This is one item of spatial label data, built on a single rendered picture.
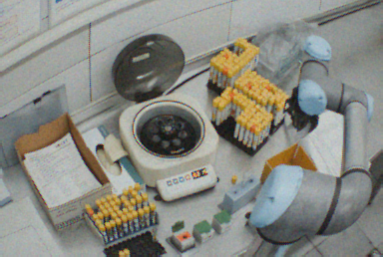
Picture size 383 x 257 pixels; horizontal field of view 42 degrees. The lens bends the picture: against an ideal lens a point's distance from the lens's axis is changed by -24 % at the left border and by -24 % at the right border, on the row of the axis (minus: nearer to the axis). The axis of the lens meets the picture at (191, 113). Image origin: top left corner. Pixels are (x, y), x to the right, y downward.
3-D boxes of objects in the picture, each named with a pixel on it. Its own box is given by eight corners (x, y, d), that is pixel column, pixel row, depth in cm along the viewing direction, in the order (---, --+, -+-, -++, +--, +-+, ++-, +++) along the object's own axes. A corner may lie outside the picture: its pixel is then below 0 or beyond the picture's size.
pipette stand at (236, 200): (232, 220, 170) (237, 203, 162) (216, 206, 173) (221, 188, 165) (257, 202, 174) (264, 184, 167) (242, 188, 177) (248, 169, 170)
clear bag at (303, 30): (295, 66, 212) (299, 40, 201) (277, 35, 222) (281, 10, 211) (334, 62, 216) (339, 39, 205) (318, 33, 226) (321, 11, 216)
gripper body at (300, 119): (281, 114, 152) (288, 81, 143) (303, 102, 156) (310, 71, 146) (296, 134, 148) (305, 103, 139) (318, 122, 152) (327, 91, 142)
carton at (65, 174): (57, 233, 159) (47, 210, 148) (20, 167, 174) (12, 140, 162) (117, 208, 169) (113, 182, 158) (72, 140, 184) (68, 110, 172)
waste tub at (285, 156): (279, 207, 173) (287, 190, 165) (258, 179, 180) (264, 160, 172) (311, 187, 178) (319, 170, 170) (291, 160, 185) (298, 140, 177)
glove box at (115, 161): (117, 207, 170) (114, 191, 162) (78, 150, 182) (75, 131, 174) (151, 192, 175) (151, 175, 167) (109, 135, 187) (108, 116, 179)
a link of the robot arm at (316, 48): (303, 50, 129) (305, 28, 134) (297, 82, 137) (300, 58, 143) (332, 60, 128) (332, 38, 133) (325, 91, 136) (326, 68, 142)
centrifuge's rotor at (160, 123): (153, 171, 173) (153, 156, 168) (132, 130, 182) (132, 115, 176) (204, 155, 178) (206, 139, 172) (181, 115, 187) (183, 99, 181)
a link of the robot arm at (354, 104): (381, 212, 88) (375, 84, 128) (338, 204, 89) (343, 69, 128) (357, 251, 94) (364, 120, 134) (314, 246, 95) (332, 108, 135)
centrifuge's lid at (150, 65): (114, 51, 164) (106, 37, 169) (118, 119, 181) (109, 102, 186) (187, 30, 171) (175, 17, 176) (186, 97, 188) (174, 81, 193)
